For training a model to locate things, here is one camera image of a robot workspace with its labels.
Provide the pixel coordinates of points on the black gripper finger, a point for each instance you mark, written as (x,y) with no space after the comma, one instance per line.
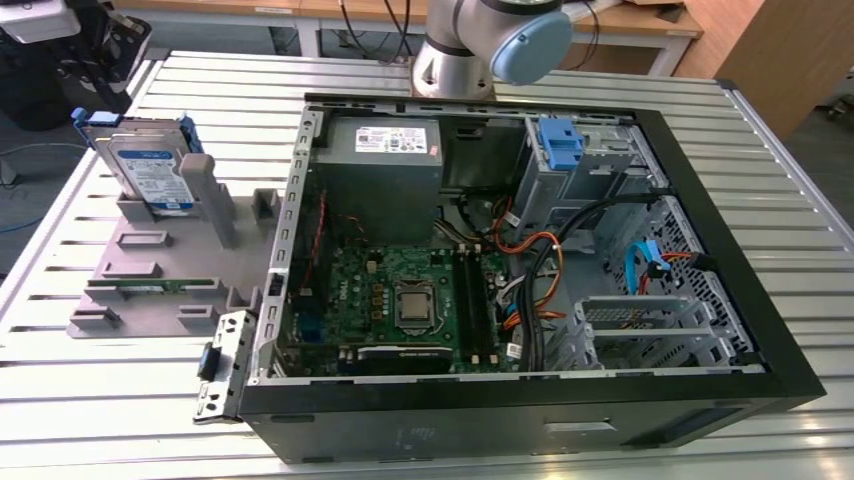
(114,85)

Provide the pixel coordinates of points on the hard disk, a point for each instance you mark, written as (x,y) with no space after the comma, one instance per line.
(147,175)

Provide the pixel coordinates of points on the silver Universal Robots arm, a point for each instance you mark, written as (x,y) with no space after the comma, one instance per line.
(447,65)

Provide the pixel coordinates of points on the black waste bin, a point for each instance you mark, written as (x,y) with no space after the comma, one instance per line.
(34,100)

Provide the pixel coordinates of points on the grey parts rack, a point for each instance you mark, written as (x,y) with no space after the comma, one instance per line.
(181,250)

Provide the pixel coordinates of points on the green RAM stick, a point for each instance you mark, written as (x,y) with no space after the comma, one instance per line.
(154,286)

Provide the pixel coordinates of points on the grey power supply unit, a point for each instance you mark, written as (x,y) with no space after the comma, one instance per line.
(381,200)

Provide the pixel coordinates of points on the blue expansion slot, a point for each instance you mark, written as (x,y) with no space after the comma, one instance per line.
(310,327)

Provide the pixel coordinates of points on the green motherboard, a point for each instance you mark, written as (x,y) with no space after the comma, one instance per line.
(414,260)

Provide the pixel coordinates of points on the silver CPU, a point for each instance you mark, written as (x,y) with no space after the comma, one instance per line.
(415,306)

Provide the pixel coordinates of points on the black CPU socket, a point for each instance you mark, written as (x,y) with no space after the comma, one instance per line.
(414,330)

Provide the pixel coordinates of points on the blue drive latch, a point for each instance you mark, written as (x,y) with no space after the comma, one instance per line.
(561,145)

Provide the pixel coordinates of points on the black RAM slot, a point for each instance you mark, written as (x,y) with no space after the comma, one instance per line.
(485,303)
(467,303)

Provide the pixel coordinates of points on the black graphics card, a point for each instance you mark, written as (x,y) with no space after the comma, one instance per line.
(401,357)

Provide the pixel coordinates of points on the silver drive cage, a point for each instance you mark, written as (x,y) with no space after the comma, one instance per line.
(601,175)

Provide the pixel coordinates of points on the black open PC case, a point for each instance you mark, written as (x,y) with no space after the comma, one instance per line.
(467,425)

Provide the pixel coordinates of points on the wooden cabinet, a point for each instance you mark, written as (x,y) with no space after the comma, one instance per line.
(768,50)

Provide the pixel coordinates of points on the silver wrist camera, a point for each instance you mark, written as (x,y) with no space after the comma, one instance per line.
(40,22)

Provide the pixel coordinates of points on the grey desk white frame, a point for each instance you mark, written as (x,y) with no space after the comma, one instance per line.
(234,12)

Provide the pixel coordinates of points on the grey hinged slot bracket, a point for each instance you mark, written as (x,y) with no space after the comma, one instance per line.
(223,360)

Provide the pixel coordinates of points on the wooden desk white frame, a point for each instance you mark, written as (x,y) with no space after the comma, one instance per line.
(654,25)

